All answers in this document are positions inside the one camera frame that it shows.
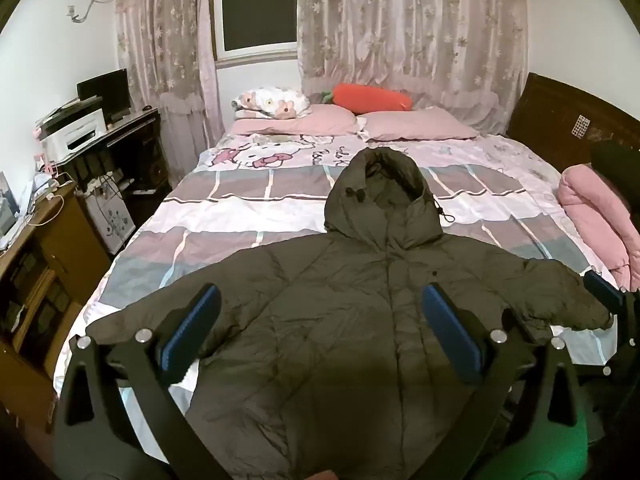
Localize air conditioner hose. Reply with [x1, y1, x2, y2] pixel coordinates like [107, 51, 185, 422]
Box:
[67, 0, 113, 23]

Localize dark window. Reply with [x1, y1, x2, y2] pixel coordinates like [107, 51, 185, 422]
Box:
[212, 0, 301, 63]

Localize white cable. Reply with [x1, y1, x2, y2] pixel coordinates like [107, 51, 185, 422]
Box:
[25, 180, 66, 226]

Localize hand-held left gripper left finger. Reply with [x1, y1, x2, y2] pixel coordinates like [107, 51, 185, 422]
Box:
[52, 284, 233, 480]

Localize brown wooden cabinet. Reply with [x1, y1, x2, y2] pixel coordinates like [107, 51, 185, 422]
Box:
[0, 180, 112, 433]

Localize narrow floral lace curtain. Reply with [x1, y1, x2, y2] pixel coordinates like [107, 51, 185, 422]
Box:
[107, 0, 226, 188]

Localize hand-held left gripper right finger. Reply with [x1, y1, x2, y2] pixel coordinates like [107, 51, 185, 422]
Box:
[400, 282, 591, 480]

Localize white flower print cabinet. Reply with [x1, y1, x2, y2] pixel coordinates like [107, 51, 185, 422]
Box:
[80, 180, 137, 256]

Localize orange carrot plush pillow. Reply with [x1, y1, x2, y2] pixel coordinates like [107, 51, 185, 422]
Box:
[320, 83, 415, 113]

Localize dark computer desk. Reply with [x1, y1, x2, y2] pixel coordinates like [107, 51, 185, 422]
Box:
[50, 107, 173, 211]

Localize floral print pillow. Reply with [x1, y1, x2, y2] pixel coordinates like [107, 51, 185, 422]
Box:
[231, 87, 312, 120]

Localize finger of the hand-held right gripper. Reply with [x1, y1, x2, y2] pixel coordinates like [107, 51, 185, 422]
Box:
[582, 270, 628, 313]

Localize black computer monitor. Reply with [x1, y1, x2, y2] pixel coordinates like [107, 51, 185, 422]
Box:
[76, 68, 132, 116]

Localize olive hooded down jacket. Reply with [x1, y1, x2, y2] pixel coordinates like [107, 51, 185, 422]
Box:
[85, 147, 613, 480]

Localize white printer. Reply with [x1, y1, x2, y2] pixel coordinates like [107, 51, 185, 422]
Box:
[37, 97, 107, 158]

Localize pink pillow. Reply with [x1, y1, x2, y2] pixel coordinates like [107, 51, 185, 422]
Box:
[357, 106, 480, 142]
[232, 104, 358, 136]

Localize bed with patterned sheet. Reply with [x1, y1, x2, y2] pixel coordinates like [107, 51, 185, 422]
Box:
[52, 130, 621, 466]

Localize dark wooden headboard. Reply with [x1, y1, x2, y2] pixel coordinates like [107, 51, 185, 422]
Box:
[505, 72, 640, 171]

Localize folded pink quilt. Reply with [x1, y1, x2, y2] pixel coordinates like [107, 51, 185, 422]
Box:
[557, 164, 640, 291]

